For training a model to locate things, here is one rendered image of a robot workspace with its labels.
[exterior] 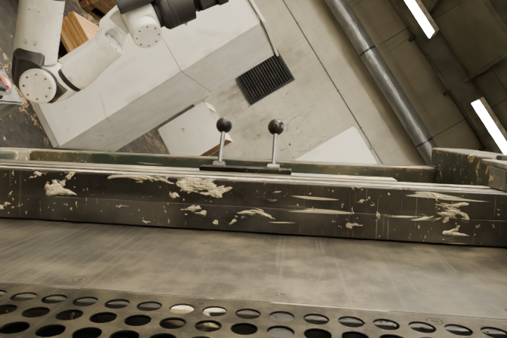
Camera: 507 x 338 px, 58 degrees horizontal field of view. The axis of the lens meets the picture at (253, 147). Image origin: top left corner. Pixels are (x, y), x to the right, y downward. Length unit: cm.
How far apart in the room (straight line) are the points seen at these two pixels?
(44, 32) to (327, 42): 830
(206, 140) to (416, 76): 476
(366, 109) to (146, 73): 623
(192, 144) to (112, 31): 481
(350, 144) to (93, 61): 360
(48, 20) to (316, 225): 75
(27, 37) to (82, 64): 12
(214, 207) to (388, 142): 839
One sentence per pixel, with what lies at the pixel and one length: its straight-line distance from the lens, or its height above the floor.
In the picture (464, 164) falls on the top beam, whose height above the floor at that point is 185.
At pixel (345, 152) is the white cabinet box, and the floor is 185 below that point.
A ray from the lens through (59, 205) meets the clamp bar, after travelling 69.
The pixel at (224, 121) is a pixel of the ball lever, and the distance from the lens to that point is 104.
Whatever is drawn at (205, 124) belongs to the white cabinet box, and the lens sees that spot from 586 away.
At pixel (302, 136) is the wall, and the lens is 889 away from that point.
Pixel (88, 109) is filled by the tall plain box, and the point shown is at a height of 38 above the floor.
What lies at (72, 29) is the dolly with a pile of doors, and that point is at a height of 21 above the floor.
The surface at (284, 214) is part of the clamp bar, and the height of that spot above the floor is 151.
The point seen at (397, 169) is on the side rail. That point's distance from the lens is 124.
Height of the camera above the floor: 158
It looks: 6 degrees down
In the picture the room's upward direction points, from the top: 60 degrees clockwise
